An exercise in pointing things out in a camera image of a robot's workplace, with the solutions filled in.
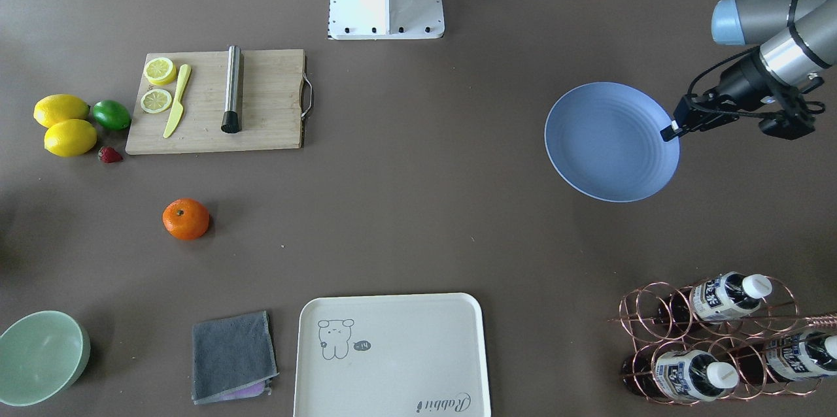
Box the orange fruit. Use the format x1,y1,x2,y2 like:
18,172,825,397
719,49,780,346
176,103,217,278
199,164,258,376
162,199,211,241

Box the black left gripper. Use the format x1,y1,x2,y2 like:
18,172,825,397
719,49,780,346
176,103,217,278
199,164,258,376
660,51,826,142

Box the cream serving tray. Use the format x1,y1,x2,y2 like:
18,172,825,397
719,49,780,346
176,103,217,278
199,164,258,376
293,292,492,416

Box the lemon slice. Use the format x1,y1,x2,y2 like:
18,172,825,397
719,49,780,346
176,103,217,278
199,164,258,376
143,57,177,86
139,88,173,115

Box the blue plate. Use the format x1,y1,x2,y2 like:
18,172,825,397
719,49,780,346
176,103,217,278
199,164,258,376
544,82,681,203

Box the copper wire bottle rack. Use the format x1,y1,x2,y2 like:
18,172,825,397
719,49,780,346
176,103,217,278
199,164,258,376
616,278,836,405

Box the red strawberry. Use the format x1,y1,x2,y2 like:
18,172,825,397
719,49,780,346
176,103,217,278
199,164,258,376
97,146,124,164

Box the lemon slice lower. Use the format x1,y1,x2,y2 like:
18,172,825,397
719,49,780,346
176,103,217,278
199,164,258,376
139,88,173,115

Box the mint green bowl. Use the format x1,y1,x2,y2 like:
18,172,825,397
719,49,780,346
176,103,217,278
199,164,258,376
1,310,92,407

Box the yellow lemon far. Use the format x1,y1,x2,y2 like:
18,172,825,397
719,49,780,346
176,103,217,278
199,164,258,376
33,93,90,128

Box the yellow lemon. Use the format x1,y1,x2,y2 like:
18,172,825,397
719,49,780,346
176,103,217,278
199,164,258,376
33,93,90,128
44,119,98,158

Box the yellow lemon near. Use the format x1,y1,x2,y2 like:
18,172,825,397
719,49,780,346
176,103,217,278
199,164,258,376
44,119,98,158

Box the green lime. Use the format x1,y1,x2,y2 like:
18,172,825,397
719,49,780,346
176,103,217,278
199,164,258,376
92,99,131,131

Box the wooden cutting board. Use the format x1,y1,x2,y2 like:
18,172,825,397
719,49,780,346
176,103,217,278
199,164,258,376
126,50,306,155

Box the dark sauce bottle three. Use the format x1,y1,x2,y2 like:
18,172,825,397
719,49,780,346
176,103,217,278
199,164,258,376
731,330,836,385

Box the dark sauce bottle one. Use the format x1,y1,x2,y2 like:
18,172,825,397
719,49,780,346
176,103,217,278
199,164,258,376
654,271,774,331

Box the lemon slice upper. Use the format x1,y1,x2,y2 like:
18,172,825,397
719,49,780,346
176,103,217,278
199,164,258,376
143,57,177,86

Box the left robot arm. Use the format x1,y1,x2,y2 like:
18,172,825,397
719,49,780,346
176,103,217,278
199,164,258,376
660,0,836,142

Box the grey folded cloth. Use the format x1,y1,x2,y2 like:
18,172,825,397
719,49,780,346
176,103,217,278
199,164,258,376
192,310,279,405

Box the yellow plastic knife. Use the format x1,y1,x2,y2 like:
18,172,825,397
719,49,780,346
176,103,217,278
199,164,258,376
162,63,192,138

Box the dark sauce bottle two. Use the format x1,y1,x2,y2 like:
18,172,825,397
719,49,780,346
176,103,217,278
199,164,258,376
620,350,740,404

